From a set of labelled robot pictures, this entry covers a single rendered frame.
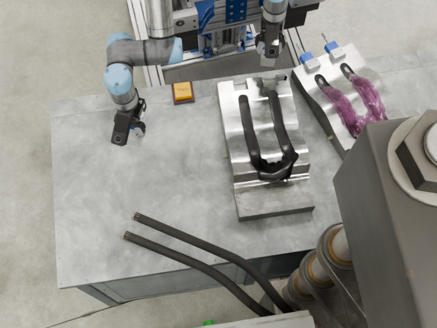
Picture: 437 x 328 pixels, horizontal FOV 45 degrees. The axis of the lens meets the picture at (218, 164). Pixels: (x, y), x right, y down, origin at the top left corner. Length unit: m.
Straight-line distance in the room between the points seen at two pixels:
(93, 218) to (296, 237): 0.70
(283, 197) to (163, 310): 1.02
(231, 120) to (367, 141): 1.26
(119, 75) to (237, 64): 1.35
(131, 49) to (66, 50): 1.65
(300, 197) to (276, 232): 0.14
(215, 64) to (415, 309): 2.29
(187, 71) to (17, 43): 1.06
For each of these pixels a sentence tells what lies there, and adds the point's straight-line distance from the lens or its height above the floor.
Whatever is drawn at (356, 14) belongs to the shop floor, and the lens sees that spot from 3.31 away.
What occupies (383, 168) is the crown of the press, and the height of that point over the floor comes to 2.00.
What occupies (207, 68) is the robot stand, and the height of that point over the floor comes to 0.21.
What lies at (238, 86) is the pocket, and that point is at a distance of 1.96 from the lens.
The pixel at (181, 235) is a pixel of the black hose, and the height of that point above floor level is 0.87.
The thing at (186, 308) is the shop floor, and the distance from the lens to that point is 2.59.
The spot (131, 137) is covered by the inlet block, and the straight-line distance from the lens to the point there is 1.79.
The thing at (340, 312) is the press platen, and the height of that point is 1.29.
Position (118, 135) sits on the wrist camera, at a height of 1.09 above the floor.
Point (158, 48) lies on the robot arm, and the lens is 1.55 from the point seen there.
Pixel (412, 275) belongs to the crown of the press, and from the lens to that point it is 0.61.
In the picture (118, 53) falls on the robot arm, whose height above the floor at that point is 1.28.
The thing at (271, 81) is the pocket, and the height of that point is 0.86.
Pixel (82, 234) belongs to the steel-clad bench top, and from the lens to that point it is 1.88.
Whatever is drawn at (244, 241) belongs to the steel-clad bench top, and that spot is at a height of 0.80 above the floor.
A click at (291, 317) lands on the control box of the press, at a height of 1.47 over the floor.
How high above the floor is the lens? 2.57
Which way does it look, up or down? 69 degrees down
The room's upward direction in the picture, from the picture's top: straight up
